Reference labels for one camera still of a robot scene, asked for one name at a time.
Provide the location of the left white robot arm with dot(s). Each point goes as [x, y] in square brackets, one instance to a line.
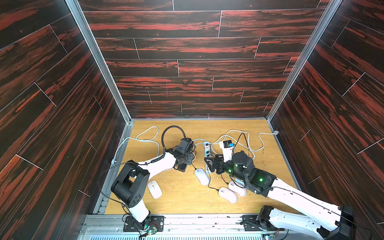
[130, 185]

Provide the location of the aluminium frame left post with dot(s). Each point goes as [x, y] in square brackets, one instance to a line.
[80, 19]

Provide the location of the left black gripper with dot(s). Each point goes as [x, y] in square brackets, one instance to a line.
[190, 156]

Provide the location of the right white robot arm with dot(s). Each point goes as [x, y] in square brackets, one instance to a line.
[315, 218]

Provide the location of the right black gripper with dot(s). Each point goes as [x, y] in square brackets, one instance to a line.
[217, 163]

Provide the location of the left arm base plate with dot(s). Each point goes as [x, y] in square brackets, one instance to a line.
[151, 225]

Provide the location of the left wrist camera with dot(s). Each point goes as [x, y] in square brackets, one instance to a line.
[186, 145]

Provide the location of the white mouse centre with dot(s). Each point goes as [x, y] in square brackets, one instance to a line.
[202, 177]

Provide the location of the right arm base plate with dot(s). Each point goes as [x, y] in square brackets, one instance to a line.
[255, 223]

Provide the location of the white power strip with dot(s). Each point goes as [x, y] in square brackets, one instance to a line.
[207, 150]

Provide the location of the pink mouse rear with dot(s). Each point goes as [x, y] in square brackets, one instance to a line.
[237, 189]

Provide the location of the white wireless mouse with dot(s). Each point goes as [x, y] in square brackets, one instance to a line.
[154, 189]

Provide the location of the aluminium frame post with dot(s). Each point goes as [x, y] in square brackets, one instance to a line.
[272, 117]
[80, 19]

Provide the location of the aluminium frame right post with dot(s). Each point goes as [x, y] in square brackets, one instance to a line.
[272, 117]

